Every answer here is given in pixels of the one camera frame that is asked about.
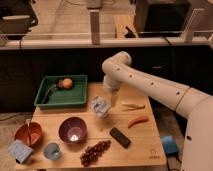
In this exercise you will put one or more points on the blue sponge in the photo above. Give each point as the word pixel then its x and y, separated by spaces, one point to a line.
pixel 20 151

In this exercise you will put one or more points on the bunch of dark grapes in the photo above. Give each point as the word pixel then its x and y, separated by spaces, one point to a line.
pixel 92 153

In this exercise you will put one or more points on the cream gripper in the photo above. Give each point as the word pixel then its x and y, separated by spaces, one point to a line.
pixel 113 99

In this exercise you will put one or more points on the orange carrot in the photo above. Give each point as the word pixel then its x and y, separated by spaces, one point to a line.
pixel 137 120

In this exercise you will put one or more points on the blue object on floor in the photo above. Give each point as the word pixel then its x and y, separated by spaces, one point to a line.
pixel 169 145

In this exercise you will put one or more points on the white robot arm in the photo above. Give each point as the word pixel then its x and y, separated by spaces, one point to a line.
pixel 192 104

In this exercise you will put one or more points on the grey metal post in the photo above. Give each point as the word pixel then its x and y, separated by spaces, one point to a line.
pixel 95 27

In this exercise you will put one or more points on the green plastic tray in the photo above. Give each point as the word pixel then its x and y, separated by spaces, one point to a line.
pixel 75 97

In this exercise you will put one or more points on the green bean pods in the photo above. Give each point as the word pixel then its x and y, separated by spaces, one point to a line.
pixel 132 106

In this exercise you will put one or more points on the purple bowl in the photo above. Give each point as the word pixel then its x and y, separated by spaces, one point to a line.
pixel 73 130

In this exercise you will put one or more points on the orange round fruit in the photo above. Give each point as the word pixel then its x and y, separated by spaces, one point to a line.
pixel 67 83

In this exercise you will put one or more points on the black box behind rail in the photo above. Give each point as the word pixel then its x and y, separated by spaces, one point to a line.
pixel 155 18

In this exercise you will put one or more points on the orange bowl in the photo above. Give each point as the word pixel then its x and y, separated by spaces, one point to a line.
pixel 36 134

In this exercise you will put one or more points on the black handled brush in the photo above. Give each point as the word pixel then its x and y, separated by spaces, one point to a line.
pixel 58 85

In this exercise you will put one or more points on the light blue cup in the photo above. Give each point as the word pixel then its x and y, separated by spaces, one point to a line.
pixel 52 151

